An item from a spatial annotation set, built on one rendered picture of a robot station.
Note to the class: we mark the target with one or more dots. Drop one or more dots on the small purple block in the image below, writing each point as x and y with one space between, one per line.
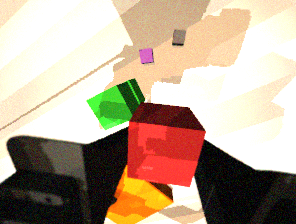
146 56

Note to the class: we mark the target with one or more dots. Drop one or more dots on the grey block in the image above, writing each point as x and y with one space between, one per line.
179 37

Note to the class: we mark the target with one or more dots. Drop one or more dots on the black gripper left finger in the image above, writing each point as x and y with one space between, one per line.
98 166

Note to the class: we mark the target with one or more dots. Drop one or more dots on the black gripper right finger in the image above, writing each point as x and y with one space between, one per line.
232 192

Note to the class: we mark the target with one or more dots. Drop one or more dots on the green block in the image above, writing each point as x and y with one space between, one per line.
114 106
136 90

